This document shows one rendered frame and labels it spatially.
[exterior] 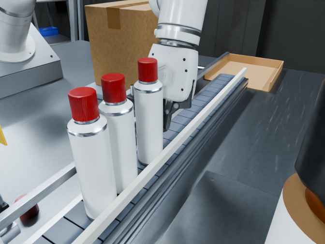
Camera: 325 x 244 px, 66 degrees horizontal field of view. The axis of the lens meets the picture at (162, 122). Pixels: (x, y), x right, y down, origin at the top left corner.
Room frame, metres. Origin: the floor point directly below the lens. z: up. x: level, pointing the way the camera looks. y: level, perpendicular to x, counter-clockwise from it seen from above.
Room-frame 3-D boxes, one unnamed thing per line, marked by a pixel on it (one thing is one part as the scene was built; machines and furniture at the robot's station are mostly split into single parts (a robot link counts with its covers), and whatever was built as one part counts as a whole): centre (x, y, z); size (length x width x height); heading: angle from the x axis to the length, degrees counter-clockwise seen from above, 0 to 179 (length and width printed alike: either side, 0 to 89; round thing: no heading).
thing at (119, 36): (0.95, 0.07, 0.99); 0.30 x 0.24 x 0.27; 149
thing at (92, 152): (0.28, 0.10, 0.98); 0.05 x 0.05 x 0.20
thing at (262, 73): (1.05, -0.36, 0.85); 0.30 x 0.26 x 0.04; 149
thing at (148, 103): (0.41, 0.02, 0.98); 0.05 x 0.05 x 0.20
